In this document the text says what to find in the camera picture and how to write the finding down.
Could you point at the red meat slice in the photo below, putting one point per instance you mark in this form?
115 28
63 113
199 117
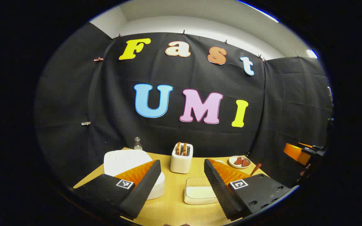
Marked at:
238 161
246 162

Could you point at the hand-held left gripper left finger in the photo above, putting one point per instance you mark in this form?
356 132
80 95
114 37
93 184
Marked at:
143 191

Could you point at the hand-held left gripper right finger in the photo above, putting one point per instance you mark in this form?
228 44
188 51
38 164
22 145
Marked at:
222 191

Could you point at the clear plastic rice box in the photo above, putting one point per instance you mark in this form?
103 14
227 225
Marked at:
198 201

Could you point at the brown wooden spoon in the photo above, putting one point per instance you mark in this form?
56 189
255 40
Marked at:
256 168

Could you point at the white rice cooker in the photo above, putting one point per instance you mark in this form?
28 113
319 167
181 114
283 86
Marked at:
121 160

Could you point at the white toaster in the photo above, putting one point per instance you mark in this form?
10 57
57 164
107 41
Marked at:
181 164

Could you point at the short ceiling light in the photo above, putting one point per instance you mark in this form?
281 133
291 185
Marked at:
312 53

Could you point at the small glass bottle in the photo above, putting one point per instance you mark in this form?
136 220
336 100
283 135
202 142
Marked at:
138 145

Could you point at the toast bread slice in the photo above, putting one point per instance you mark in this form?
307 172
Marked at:
184 149
178 148

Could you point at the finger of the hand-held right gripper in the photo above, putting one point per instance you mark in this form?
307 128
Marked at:
295 152

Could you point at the black backdrop cloth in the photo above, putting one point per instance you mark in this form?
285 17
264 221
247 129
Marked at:
121 103

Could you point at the white round plate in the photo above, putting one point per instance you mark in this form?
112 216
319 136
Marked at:
236 166

